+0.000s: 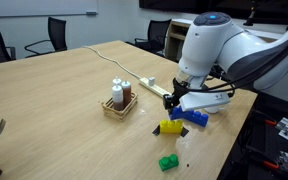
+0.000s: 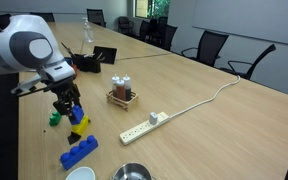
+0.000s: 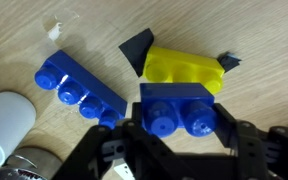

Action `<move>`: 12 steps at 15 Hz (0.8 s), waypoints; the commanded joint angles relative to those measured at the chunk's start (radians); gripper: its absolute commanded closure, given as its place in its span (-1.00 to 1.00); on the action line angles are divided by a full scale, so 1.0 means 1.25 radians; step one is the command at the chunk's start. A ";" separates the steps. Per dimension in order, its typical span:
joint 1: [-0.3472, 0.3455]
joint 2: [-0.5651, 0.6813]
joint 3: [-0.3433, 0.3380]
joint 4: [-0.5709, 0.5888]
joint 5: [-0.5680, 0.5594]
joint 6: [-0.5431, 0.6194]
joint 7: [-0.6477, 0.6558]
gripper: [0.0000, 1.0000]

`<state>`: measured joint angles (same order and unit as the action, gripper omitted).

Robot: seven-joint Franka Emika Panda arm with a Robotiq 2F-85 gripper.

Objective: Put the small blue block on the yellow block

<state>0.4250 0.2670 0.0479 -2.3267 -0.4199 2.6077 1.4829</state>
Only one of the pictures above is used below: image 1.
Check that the wall whiteboard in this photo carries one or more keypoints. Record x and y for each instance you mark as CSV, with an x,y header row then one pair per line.
x,y
34,6

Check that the white plug adapter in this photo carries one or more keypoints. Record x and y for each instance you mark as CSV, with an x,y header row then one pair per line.
x,y
151,81

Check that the squeeze bottle mostly white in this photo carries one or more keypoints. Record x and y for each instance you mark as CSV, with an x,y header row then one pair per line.
x,y
117,96

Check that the small blue toy block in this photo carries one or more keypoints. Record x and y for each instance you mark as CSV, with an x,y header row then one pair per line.
x,y
176,113

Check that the white power strip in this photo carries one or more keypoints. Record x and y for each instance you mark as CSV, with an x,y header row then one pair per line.
x,y
154,87

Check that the yellow toy block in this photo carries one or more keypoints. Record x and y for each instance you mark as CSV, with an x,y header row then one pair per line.
x,y
170,127

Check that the long blue toy block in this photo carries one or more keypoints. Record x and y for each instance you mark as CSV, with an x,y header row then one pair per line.
x,y
197,118

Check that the squeeze bottle reddish brown sauce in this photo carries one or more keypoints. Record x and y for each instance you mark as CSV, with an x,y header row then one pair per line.
x,y
127,95

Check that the whiteboard eraser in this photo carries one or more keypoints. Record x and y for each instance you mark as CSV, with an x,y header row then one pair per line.
x,y
91,13

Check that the squeeze bottle dark sauce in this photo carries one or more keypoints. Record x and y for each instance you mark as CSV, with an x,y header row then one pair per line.
x,y
117,81

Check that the white bowl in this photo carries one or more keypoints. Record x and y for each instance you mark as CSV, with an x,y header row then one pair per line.
x,y
214,109

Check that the small wooden crate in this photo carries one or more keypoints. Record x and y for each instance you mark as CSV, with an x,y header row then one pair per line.
x,y
120,113

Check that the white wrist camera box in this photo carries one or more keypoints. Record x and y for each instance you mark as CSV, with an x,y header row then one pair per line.
x,y
204,101

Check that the black camera stand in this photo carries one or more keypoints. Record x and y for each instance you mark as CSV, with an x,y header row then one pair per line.
x,y
252,13

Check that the black wall screen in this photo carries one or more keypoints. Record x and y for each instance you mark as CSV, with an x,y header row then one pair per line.
x,y
184,5

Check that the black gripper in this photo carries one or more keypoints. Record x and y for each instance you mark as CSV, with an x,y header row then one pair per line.
x,y
180,88

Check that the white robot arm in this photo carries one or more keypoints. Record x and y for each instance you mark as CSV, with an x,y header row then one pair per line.
x,y
217,46

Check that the green toy block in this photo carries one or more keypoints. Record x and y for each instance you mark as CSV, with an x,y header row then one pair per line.
x,y
168,162

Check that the black equipment cart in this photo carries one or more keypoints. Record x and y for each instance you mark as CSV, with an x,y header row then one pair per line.
x,y
250,146

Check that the wooden cabinet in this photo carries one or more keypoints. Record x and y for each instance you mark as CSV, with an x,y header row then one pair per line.
x,y
177,36

